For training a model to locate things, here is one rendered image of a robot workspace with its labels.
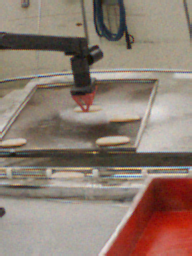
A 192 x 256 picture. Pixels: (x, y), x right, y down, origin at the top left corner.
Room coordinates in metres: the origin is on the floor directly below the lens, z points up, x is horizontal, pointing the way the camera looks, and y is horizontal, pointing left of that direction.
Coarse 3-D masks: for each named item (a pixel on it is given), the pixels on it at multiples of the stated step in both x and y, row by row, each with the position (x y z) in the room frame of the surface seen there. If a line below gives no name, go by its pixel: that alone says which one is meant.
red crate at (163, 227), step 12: (156, 216) 1.24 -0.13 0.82; (168, 216) 1.23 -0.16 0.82; (180, 216) 1.21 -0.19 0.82; (156, 228) 1.17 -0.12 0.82; (168, 228) 1.16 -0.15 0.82; (180, 228) 1.15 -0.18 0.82; (144, 240) 1.12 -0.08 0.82; (156, 240) 1.11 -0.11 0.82; (168, 240) 1.10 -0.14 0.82; (180, 240) 1.09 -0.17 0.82; (132, 252) 1.07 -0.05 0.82; (144, 252) 1.06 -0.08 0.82; (156, 252) 1.05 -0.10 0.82; (168, 252) 1.04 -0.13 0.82; (180, 252) 1.03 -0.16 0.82
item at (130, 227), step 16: (160, 176) 1.26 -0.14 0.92; (176, 176) 1.25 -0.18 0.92; (144, 192) 1.19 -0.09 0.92; (160, 192) 1.26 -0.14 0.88; (176, 192) 1.24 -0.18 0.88; (128, 208) 1.12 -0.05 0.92; (144, 208) 1.17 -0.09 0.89; (160, 208) 1.26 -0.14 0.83; (176, 208) 1.25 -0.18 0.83; (128, 224) 1.06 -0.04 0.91; (144, 224) 1.16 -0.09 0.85; (112, 240) 0.98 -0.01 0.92; (128, 240) 1.05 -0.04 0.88
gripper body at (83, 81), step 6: (72, 72) 1.75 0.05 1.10; (84, 72) 1.74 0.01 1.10; (78, 78) 1.74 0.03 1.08; (84, 78) 1.74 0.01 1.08; (90, 78) 1.76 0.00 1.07; (78, 84) 1.74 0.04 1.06; (84, 84) 1.74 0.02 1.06; (90, 84) 1.75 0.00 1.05; (72, 90) 1.73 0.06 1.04; (78, 90) 1.72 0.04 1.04; (84, 90) 1.72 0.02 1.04
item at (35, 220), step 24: (24, 216) 1.33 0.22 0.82; (48, 216) 1.32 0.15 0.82; (72, 216) 1.31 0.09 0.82; (96, 216) 1.30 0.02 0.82; (120, 216) 1.28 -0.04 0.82; (0, 240) 1.20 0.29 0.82; (24, 240) 1.19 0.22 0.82; (48, 240) 1.19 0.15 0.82; (72, 240) 1.18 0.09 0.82; (96, 240) 1.16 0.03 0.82
